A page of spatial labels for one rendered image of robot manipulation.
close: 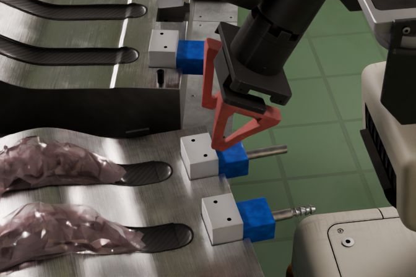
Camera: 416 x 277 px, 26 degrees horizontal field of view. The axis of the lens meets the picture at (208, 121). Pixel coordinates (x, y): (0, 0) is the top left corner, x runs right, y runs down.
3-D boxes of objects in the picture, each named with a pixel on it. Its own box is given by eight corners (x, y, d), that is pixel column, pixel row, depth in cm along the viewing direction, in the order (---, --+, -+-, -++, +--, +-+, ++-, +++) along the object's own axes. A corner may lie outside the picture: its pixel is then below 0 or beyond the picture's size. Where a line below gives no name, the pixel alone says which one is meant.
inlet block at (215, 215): (306, 209, 110) (309, 177, 106) (320, 239, 106) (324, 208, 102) (201, 229, 107) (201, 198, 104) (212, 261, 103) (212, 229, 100)
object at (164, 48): (247, 63, 126) (248, 32, 122) (246, 86, 122) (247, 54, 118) (153, 60, 126) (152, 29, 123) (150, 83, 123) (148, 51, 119)
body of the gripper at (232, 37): (227, 94, 87) (263, 34, 83) (211, 33, 95) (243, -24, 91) (284, 110, 90) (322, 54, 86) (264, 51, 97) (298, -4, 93)
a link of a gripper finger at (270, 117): (190, 156, 91) (233, 87, 86) (181, 110, 96) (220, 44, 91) (249, 171, 94) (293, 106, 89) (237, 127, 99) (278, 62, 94)
